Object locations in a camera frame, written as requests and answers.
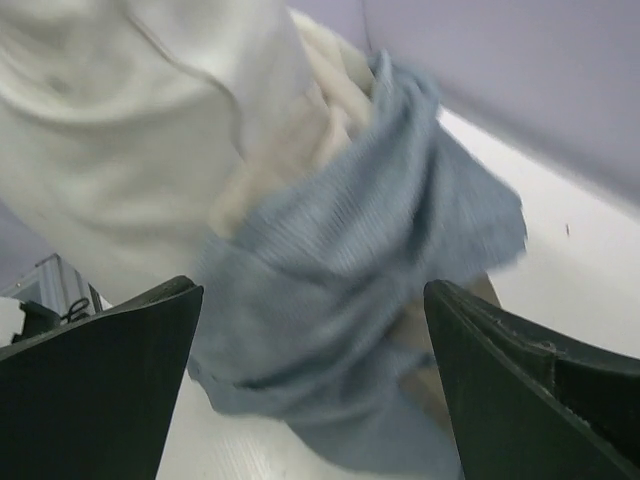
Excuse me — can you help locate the blue-grey pillowcase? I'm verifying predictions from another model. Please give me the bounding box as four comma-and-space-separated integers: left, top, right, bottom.
188, 52, 526, 479

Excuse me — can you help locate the aluminium frame rail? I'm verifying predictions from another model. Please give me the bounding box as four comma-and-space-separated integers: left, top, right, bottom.
1, 254, 103, 315

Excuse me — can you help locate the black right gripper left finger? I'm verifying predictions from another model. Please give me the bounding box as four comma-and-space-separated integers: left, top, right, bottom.
1, 276, 203, 479

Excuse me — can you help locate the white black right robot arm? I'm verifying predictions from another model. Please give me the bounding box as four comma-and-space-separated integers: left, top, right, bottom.
1, 276, 639, 479

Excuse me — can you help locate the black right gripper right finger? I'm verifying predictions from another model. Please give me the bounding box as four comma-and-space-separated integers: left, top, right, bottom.
424, 281, 639, 480

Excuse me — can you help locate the cream white pillow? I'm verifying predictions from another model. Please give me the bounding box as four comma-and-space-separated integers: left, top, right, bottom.
1, 1, 373, 304

